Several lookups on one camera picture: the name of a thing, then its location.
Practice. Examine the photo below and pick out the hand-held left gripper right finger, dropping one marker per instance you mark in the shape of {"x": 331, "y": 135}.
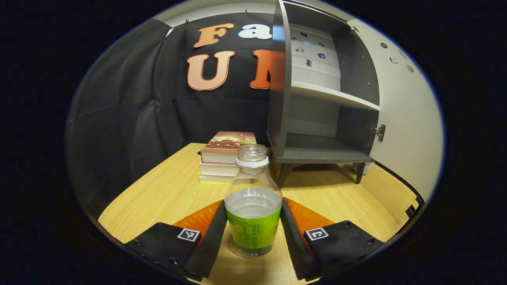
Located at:
{"x": 295, "y": 249}

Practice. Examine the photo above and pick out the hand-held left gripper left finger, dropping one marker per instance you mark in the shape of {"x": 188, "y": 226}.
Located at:
{"x": 210, "y": 249}

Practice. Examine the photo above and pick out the green label bottle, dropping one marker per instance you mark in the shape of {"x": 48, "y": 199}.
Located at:
{"x": 253, "y": 233}

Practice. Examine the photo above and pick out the dark grey cabinet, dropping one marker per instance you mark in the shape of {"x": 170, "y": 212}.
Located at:
{"x": 279, "y": 79}

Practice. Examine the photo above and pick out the white cabinet door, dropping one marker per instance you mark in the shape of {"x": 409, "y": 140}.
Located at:
{"x": 408, "y": 118}

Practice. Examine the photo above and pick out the silver door hinge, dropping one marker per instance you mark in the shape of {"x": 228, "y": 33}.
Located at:
{"x": 353, "y": 29}
{"x": 380, "y": 132}

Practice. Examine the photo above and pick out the white cabinet shelf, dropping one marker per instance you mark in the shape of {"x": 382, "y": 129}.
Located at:
{"x": 324, "y": 93}

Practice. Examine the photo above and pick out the white book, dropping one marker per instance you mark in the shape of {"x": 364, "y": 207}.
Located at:
{"x": 216, "y": 169}

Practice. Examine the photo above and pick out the black backdrop cloth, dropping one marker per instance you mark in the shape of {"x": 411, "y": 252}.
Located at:
{"x": 130, "y": 118}

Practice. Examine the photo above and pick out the row of black cloth clips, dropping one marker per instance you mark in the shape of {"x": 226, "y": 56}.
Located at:
{"x": 245, "y": 11}

